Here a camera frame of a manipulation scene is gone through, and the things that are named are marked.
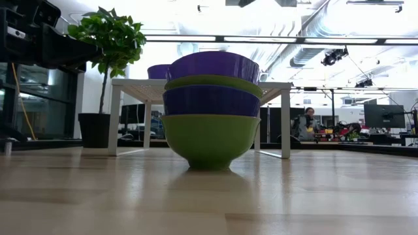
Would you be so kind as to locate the dark blue mini bowl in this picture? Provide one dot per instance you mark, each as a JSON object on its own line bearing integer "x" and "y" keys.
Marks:
{"x": 158, "y": 72}
{"x": 210, "y": 101}
{"x": 212, "y": 65}

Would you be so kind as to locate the white perforated metal shelf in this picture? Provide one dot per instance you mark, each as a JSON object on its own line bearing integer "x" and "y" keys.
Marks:
{"x": 137, "y": 88}

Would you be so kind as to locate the black aluminium table frame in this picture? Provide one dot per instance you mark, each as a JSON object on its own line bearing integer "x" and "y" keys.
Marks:
{"x": 375, "y": 149}

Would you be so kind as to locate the black-framed glass partition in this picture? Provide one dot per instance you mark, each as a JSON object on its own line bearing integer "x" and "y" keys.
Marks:
{"x": 49, "y": 98}

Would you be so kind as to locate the green floral-lined mini bowl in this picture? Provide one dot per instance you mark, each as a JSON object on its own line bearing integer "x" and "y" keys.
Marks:
{"x": 215, "y": 81}
{"x": 209, "y": 140}

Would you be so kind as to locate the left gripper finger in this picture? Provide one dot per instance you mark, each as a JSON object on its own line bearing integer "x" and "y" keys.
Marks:
{"x": 72, "y": 52}

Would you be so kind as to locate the black computer monitor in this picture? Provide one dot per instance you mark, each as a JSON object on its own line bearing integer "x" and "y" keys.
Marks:
{"x": 384, "y": 115}
{"x": 132, "y": 114}

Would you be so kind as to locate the black plant pot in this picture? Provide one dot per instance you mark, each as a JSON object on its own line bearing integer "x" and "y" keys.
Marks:
{"x": 94, "y": 130}

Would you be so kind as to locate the black ceiling spotlight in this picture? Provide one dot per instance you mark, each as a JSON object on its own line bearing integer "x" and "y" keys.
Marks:
{"x": 333, "y": 57}
{"x": 364, "y": 83}

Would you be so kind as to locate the long ceiling light strip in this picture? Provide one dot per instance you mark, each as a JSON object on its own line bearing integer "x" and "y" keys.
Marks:
{"x": 294, "y": 40}

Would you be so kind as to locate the green leafy potted tree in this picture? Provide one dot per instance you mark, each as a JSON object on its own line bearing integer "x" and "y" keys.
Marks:
{"x": 107, "y": 32}

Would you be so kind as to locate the silver ventilation duct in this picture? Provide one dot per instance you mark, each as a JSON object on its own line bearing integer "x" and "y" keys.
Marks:
{"x": 307, "y": 55}

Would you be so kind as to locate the small green desk plant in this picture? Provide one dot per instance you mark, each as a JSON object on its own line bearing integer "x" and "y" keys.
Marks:
{"x": 353, "y": 136}

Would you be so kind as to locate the person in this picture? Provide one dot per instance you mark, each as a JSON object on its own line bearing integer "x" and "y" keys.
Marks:
{"x": 307, "y": 127}

